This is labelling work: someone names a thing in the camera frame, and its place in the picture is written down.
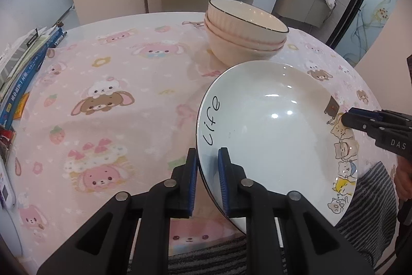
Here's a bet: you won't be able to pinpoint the white life plate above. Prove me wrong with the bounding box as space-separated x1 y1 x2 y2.
196 61 359 224

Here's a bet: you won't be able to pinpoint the stacked ribbed beige bowls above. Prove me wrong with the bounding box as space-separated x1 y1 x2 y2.
204 0 289 67

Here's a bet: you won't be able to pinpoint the right hand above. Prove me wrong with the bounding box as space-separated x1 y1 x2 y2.
394 156 412 201

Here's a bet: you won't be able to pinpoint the striped clothing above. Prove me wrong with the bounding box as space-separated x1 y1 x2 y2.
168 163 397 274

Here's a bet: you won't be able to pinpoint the pink cartoon tablecloth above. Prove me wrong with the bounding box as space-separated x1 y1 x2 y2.
9 12 384 269

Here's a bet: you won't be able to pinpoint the glass sliding door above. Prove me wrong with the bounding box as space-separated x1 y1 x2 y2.
326 0 398 67

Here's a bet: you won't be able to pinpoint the grey vanity cabinet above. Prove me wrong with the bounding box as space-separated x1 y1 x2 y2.
272 0 337 28

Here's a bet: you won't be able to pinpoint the stack of books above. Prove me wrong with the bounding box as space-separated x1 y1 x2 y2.
1 25 67 129

